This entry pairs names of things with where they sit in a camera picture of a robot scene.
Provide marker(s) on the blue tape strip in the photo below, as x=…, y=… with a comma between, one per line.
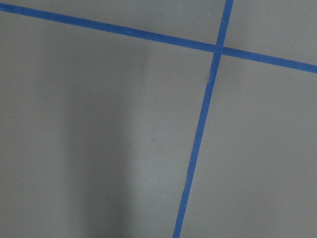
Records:
x=156, y=37

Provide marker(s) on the blue tape strip crossing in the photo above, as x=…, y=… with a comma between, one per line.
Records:
x=203, y=117

